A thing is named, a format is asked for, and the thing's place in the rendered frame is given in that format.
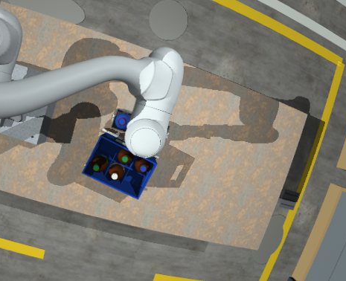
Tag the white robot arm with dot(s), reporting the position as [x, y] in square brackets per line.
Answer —
[155, 81]

